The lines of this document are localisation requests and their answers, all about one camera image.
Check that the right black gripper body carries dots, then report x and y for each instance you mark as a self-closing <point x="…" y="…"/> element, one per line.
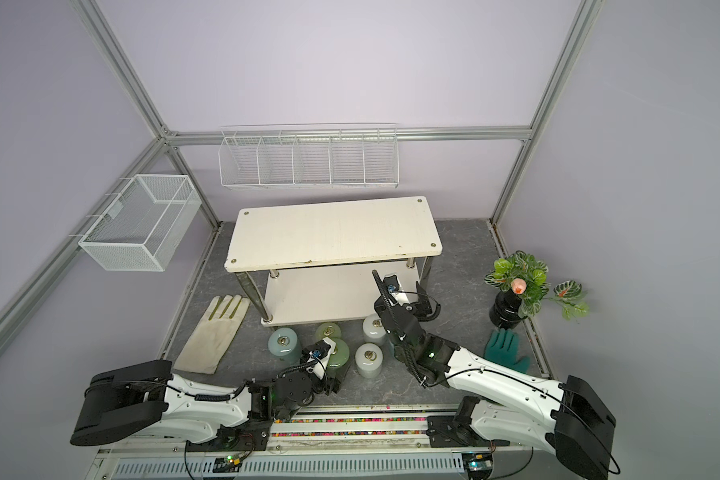
<point x="383" y="310"/>

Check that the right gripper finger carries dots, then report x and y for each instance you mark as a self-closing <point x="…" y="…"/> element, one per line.
<point x="383" y="289"/>
<point x="426" y="308"/>

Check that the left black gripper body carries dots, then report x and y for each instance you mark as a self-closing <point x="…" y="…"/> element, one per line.
<point x="327" y="384"/>

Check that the small white tea canister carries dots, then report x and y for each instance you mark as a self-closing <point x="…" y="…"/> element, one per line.
<point x="373" y="330"/>

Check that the small green tea canister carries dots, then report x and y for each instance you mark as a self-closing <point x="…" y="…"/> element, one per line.
<point x="338" y="358"/>

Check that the small blue tea canister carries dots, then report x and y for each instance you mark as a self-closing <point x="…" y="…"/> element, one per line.
<point x="285" y="345"/>

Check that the large white tea canister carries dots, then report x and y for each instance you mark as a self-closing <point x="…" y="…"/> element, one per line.
<point x="369" y="360"/>

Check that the large green tea canister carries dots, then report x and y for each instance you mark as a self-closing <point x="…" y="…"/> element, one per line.
<point x="328" y="329"/>

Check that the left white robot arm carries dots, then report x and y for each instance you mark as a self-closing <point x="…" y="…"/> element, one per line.
<point x="149" y="400"/>

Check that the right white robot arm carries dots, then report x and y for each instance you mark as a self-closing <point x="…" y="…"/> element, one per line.
<point x="565" y="418"/>

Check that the white two-tier shelf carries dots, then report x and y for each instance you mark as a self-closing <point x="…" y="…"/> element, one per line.
<point x="315" y="263"/>

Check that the green rubber glove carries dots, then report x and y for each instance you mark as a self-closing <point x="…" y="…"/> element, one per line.
<point x="502" y="348"/>

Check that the beige work glove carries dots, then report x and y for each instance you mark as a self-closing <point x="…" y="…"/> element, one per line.
<point x="212" y="335"/>

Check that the artificial plant in black pot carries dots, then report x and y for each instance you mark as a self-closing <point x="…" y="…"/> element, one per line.
<point x="522" y="283"/>

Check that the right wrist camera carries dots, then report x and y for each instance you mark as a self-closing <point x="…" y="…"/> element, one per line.
<point x="391" y="288"/>

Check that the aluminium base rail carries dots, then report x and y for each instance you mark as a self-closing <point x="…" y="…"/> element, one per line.
<point x="371" y="444"/>

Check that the long white wire basket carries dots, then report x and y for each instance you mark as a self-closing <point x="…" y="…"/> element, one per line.
<point x="309" y="156"/>

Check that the white mesh wall basket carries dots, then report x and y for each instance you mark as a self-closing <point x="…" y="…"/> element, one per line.
<point x="140" y="230"/>

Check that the aluminium cage frame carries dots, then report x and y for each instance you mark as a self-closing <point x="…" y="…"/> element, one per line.
<point x="68" y="130"/>

